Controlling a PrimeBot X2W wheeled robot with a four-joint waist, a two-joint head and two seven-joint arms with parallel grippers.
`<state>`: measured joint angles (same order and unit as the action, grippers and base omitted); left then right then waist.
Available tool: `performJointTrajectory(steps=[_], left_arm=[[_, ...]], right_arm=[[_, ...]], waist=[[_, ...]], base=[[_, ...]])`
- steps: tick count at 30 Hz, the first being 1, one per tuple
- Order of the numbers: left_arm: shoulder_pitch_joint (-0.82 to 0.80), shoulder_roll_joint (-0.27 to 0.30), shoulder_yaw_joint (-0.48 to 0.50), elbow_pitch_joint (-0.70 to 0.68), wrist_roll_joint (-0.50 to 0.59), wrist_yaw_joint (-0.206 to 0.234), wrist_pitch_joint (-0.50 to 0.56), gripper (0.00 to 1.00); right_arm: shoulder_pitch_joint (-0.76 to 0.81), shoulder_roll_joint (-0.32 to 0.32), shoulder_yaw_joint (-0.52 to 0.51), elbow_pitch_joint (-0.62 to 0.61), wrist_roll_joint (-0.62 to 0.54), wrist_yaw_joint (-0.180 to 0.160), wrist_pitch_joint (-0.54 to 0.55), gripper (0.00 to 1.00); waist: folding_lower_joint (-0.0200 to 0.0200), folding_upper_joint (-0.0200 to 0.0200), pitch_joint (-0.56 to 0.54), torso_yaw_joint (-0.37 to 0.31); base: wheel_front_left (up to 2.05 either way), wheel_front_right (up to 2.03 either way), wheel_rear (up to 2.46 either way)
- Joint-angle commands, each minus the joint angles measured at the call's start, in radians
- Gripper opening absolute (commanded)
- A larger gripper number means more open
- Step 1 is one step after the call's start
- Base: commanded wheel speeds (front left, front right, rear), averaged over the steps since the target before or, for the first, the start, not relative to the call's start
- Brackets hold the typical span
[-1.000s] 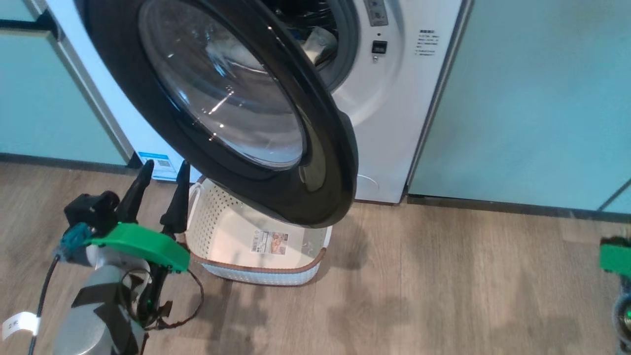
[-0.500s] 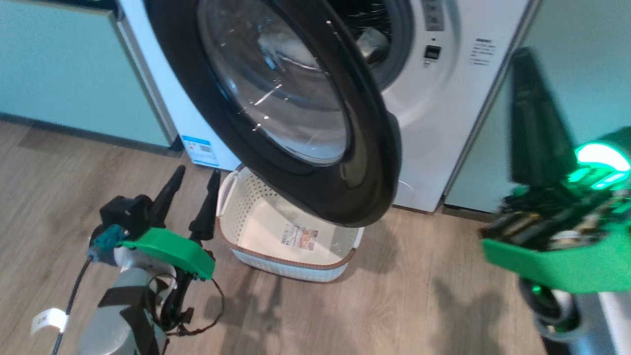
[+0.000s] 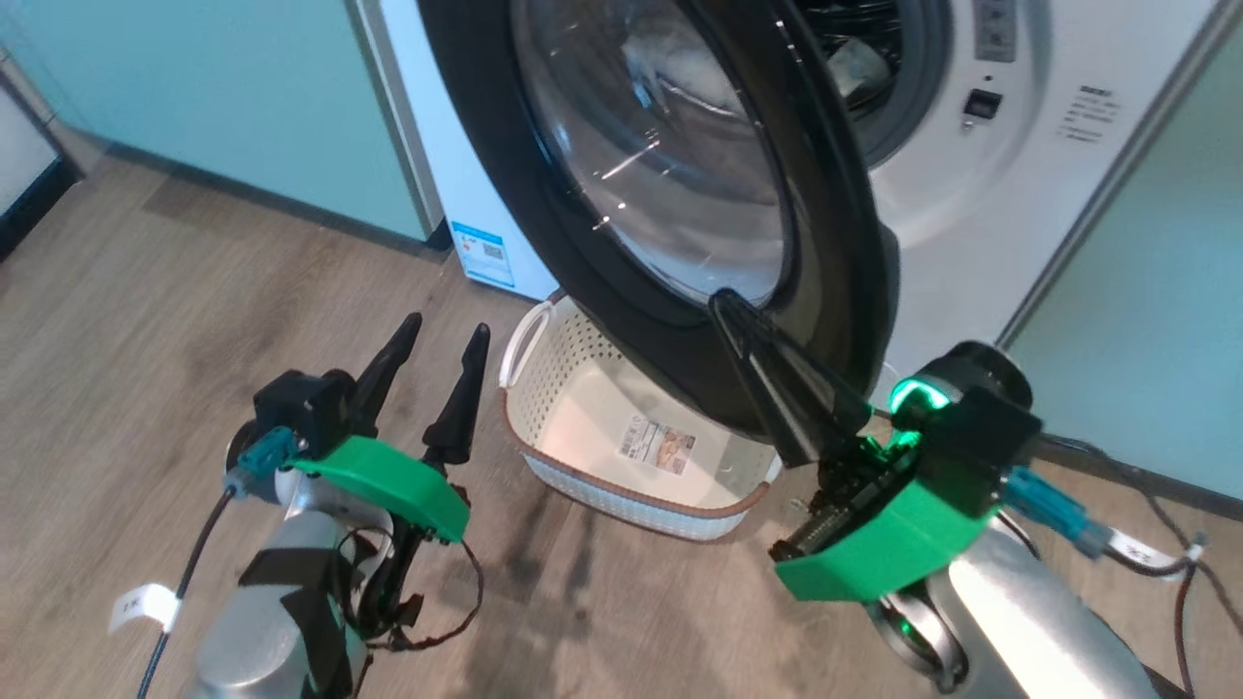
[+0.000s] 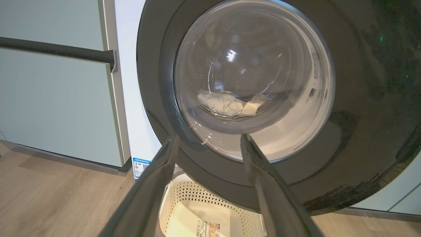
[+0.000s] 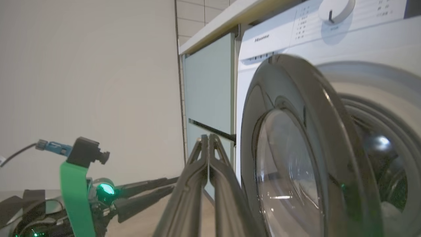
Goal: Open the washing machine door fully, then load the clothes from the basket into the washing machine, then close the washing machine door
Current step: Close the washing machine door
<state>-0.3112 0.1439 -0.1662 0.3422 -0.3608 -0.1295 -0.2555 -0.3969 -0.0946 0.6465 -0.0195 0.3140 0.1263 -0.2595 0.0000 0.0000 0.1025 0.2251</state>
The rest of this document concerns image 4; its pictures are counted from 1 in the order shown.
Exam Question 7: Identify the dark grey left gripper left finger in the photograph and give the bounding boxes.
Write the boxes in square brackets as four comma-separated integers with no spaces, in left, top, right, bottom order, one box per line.
[99,134,180,237]

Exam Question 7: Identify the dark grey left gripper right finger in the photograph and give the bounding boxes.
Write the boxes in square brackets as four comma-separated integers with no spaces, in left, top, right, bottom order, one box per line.
[240,133,324,237]

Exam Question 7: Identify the yellow printed cloth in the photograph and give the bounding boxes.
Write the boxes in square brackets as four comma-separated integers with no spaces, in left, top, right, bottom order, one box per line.
[197,90,268,118]

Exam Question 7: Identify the dark round glass washer door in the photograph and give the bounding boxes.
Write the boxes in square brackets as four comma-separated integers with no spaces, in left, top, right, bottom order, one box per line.
[136,0,421,216]

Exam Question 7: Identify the cream perforated laundry basket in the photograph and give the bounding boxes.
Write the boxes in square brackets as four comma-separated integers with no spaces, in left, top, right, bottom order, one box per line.
[159,173,267,237]

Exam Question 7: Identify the paper label in basket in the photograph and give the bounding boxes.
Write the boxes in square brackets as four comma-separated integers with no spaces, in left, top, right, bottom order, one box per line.
[195,220,221,237]

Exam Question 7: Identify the white washing machine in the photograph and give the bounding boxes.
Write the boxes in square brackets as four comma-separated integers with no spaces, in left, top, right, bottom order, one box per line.
[114,0,165,180]

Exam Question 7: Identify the blue energy label sticker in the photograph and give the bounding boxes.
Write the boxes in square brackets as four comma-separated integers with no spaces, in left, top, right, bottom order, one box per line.
[132,157,152,180]

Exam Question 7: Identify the plain pale green cabinet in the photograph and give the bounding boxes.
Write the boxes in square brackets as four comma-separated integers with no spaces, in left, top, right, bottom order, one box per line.
[349,153,421,216]

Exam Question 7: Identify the pale green cabinet with handle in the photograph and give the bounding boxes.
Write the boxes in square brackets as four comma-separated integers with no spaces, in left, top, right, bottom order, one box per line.
[0,0,132,172]

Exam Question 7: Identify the dark bar cabinet handle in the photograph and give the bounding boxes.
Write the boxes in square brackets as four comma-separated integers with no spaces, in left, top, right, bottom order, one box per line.
[0,36,117,71]

